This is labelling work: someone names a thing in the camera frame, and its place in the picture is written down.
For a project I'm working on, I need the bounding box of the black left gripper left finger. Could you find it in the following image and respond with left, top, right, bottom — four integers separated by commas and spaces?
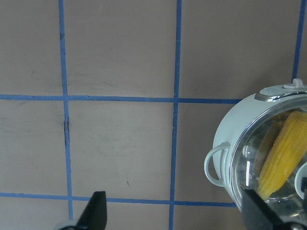
76, 191, 107, 230

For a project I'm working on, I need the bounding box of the clear pot lid with knob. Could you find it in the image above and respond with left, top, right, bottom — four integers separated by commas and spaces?
229, 95, 307, 222

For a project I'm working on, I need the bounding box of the white toy cooking pot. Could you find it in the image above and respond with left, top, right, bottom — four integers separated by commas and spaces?
204, 79, 307, 211

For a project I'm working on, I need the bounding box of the yellow toy corn cob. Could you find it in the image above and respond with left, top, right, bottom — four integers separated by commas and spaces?
257, 111, 307, 200

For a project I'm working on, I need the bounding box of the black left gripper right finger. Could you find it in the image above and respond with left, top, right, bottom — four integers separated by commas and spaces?
241, 189, 294, 230

